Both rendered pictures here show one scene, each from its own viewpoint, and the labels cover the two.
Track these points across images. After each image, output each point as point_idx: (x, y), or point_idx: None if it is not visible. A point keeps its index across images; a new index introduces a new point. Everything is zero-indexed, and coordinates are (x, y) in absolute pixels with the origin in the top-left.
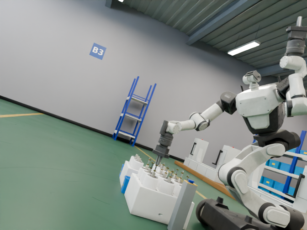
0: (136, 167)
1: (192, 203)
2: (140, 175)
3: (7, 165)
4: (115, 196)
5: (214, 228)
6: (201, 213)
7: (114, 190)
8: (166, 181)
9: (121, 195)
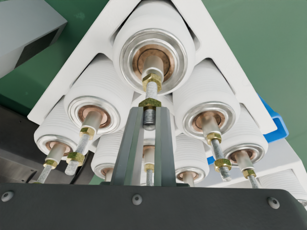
0: (278, 179)
1: (29, 113)
2: (240, 115)
3: None
4: (257, 34)
5: (26, 121)
6: (87, 154)
7: (275, 76)
8: (84, 96)
9: (247, 72)
